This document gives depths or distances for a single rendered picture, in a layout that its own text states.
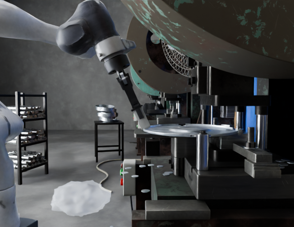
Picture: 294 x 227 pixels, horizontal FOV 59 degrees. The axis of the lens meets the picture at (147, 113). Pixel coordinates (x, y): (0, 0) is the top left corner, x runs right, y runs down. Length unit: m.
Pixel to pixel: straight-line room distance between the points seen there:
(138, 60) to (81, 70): 5.55
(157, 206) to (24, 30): 0.67
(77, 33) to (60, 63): 7.00
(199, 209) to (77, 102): 7.13
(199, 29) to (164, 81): 1.78
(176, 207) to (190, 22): 0.40
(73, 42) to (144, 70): 1.38
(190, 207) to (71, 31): 0.57
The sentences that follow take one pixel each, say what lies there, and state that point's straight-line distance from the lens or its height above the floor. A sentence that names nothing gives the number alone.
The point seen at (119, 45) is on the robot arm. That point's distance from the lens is 0.80.
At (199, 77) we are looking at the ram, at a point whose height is 0.94.
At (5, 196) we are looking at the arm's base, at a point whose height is 0.57.
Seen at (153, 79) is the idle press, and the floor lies 1.04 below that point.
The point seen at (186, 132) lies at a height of 0.78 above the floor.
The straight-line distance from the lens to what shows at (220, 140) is 0.79.
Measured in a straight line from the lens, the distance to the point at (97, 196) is 2.13.
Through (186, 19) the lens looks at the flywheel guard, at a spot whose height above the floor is 0.98.
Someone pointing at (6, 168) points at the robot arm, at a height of 0.66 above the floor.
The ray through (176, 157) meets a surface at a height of 0.71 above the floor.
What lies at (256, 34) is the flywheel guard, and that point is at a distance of 0.39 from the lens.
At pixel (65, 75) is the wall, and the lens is 7.74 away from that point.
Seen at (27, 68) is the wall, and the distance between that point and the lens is 8.10.
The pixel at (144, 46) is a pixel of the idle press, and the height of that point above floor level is 1.30.
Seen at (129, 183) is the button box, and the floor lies 0.55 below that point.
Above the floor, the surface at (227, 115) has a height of 0.83.
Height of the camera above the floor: 0.88
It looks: 3 degrees down
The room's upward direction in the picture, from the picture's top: straight up
